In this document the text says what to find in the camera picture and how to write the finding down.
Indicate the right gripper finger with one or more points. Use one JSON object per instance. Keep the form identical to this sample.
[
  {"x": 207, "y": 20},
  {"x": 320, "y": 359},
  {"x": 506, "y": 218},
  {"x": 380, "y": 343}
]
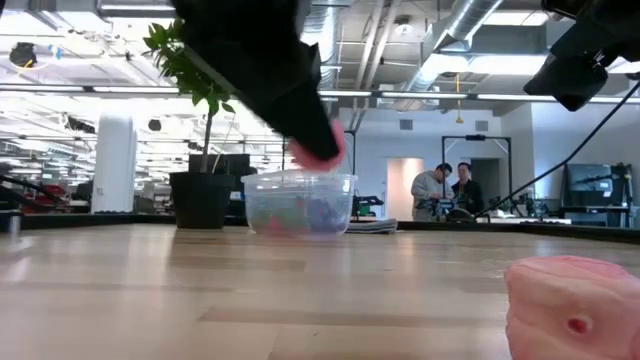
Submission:
[{"x": 567, "y": 82}]

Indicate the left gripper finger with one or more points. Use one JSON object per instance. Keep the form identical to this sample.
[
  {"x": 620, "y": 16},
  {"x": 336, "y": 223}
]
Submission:
[{"x": 305, "y": 130}]

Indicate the pink toy peach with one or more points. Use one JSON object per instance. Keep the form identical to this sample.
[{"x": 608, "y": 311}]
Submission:
[
  {"x": 565, "y": 310},
  {"x": 315, "y": 165}
]

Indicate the background black robot arm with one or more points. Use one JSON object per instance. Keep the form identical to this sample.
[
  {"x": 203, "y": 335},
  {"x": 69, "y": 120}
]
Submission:
[{"x": 367, "y": 202}]

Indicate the clear plastic tupperware container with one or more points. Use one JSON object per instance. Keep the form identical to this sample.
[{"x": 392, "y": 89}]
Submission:
[{"x": 300, "y": 187}]

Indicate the green leafy plant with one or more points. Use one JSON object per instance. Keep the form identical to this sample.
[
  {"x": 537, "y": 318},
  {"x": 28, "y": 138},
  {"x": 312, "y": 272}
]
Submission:
[{"x": 165, "y": 55}]

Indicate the black background monitor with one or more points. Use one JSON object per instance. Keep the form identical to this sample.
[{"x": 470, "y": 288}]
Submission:
[{"x": 235, "y": 164}]

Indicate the dark background monitor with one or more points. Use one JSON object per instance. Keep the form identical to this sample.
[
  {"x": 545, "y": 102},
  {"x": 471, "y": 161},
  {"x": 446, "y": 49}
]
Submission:
[{"x": 592, "y": 185}]

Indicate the grey folded cloth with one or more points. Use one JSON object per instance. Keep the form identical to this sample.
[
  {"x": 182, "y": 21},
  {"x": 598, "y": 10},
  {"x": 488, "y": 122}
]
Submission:
[{"x": 372, "y": 226}]

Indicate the black plant pot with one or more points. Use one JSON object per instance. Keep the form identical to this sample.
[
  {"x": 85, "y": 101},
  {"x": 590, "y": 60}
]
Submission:
[{"x": 200, "y": 200}]

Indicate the person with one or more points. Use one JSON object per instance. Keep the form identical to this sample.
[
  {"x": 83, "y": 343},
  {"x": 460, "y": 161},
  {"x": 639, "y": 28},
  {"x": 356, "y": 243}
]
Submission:
[
  {"x": 425, "y": 192},
  {"x": 470, "y": 192}
]

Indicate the round ceiling sensor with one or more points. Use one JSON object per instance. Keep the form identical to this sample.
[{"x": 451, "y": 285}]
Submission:
[{"x": 403, "y": 27}]

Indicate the white building pillar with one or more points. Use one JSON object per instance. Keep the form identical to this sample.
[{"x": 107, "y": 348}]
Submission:
[{"x": 115, "y": 165}]

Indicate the black round ceiling fixture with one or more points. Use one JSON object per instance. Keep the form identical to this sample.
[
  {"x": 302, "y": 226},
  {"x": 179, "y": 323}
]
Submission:
[{"x": 22, "y": 55}]

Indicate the silver round ventilation duct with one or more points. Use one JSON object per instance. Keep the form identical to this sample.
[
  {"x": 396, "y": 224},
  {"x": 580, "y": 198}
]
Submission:
[{"x": 331, "y": 30}]

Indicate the black background rig frame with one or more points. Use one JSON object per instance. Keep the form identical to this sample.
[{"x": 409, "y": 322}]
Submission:
[{"x": 475, "y": 137}]

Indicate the silver slanted ventilation duct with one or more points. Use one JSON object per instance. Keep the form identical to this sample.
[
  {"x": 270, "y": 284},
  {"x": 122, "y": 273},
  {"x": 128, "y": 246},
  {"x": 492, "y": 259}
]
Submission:
[{"x": 465, "y": 20}]

